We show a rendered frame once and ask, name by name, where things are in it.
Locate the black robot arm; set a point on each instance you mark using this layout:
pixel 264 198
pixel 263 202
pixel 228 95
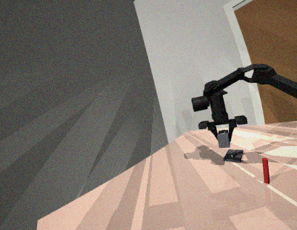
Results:
pixel 262 74

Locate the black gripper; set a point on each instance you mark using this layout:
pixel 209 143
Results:
pixel 220 117

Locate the red peg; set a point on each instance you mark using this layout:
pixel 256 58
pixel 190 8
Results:
pixel 265 170

